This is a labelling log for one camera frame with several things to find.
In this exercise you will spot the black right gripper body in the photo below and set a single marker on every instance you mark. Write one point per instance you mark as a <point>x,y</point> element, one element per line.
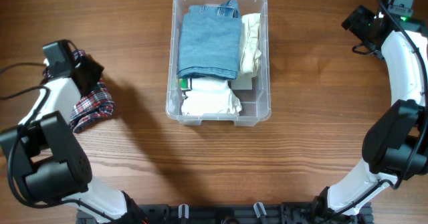
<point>362,26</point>

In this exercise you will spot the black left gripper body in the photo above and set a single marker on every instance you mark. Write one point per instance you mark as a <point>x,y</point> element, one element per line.
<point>92,69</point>

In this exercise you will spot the red plaid shirt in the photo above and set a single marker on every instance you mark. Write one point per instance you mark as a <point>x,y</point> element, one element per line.
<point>98,105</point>

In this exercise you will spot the white shirt with green print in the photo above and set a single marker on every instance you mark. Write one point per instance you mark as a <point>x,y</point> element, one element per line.
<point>208,96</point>

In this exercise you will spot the cream white garment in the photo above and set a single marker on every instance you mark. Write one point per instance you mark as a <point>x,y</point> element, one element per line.
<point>249,51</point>

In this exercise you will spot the blue denim jeans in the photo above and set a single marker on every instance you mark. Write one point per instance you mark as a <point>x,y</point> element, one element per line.
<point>209,41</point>

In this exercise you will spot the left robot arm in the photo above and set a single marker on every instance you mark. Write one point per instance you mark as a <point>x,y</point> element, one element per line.
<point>46,165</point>

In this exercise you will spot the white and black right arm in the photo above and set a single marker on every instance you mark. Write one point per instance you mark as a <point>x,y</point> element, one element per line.
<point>395,147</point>

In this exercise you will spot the clear plastic storage container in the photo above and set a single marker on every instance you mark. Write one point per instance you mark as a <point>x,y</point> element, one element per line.
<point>255,96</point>

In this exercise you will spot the white label in container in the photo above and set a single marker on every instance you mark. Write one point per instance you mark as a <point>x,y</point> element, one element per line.
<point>242,84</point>

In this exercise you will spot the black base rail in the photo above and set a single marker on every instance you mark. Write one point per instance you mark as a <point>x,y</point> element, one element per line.
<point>285,213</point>

